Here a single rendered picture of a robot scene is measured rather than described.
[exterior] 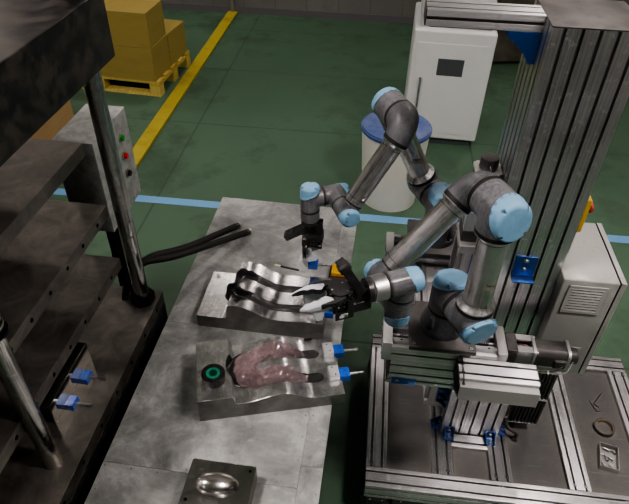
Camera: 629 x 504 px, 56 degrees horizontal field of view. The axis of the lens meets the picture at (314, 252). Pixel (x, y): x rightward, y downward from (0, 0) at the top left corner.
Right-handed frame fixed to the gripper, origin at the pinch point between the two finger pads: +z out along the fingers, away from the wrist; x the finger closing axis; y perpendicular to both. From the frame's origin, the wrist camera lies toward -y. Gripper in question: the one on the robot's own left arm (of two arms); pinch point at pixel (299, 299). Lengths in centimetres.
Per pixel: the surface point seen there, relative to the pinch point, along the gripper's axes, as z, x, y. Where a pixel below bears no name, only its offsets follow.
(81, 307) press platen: 61, 65, 33
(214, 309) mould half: 15, 70, 50
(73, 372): 67, 47, 46
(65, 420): 72, 38, 58
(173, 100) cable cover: -15, 444, 84
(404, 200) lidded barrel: -147, 220, 108
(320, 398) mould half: -11, 19, 59
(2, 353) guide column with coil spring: 76, 17, 9
